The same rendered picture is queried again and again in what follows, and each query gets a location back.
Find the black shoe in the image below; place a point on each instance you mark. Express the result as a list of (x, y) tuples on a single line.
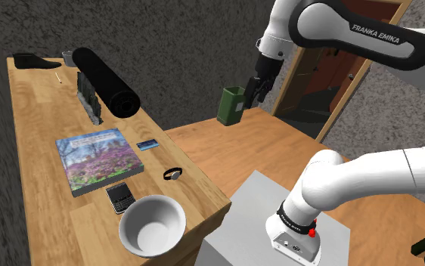
[(32, 62)]

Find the grey cup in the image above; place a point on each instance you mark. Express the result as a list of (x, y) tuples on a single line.
[(68, 58)]

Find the green bin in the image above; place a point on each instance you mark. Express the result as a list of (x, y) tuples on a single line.
[(230, 107)]

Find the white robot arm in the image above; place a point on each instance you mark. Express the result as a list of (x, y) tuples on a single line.
[(363, 176)]

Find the black keypad phone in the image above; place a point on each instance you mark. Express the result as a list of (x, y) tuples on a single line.
[(120, 198)]

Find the wooden door with frame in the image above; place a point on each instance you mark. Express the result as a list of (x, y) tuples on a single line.
[(310, 73)]

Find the book with flower picture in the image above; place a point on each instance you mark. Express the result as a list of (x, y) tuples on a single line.
[(98, 160)]

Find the grey robot stand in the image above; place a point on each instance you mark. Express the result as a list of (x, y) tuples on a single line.
[(245, 221)]

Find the black wristwatch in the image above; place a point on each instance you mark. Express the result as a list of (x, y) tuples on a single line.
[(173, 174)]

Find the dark green rack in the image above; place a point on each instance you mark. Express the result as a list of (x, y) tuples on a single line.
[(89, 99)]

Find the black rolled mat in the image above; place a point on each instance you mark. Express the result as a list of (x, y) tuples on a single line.
[(102, 79)]

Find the wooden table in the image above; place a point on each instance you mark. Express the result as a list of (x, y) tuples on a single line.
[(43, 121)]

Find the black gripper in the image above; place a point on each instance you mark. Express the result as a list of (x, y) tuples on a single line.
[(268, 66)]

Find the blue card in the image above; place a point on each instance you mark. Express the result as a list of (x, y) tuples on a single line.
[(147, 144)]

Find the small white pencil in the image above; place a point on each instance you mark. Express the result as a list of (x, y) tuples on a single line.
[(58, 77)]

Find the white bowl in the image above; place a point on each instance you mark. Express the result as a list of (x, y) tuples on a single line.
[(151, 228)]

